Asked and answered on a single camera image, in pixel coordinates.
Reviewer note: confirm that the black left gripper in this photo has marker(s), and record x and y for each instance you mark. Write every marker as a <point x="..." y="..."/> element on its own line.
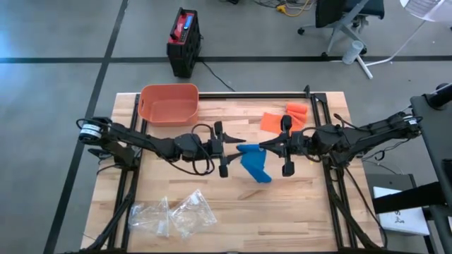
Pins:
<point x="213" y="148"/>

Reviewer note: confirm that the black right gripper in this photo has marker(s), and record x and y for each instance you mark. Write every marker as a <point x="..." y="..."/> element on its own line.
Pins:
<point x="296" y="144"/>

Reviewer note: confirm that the blue elastic bandage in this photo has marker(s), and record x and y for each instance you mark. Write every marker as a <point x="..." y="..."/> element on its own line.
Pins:
<point x="254" y="162"/>

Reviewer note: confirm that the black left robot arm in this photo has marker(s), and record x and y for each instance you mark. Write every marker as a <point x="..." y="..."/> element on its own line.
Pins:
<point x="155" y="143"/>

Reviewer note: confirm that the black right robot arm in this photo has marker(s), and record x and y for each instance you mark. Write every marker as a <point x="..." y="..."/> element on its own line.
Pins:
<point x="353" y="135"/>

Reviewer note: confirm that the orange elastic bandage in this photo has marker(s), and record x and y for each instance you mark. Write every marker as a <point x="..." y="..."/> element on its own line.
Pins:
<point x="275" y="123"/>

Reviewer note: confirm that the orange plastic basin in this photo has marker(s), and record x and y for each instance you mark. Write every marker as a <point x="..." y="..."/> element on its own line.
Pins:
<point x="169" y="106"/>

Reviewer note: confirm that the clear plastic bag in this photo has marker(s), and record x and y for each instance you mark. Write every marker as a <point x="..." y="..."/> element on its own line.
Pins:
<point x="148" y="218"/>
<point x="192" y="213"/>

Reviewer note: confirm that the red and black power station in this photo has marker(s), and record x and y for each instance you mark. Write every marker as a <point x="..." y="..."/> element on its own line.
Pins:
<point x="183" y="42"/>

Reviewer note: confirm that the grey cabinet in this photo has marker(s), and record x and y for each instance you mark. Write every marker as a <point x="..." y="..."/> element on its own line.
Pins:
<point x="388" y="180"/>

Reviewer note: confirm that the white stand base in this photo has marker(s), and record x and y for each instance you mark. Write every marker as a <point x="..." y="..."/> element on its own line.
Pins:
<point x="365" y="68"/>

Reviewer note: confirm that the white cardboard box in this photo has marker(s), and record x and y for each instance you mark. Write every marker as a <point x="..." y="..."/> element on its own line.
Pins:
<point x="399" y="218"/>

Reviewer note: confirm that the black office chair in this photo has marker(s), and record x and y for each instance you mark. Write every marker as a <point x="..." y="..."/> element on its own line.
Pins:
<point x="339" y="14"/>

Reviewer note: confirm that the black equipment cart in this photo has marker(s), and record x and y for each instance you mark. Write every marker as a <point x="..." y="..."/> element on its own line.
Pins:
<point x="431" y="123"/>

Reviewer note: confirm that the white printed paper sheet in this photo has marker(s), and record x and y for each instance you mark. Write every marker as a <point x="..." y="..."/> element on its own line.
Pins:
<point x="431" y="8"/>

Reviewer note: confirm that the black aluminium table frame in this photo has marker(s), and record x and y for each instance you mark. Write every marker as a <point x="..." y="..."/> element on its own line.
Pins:
<point x="254" y="95"/>

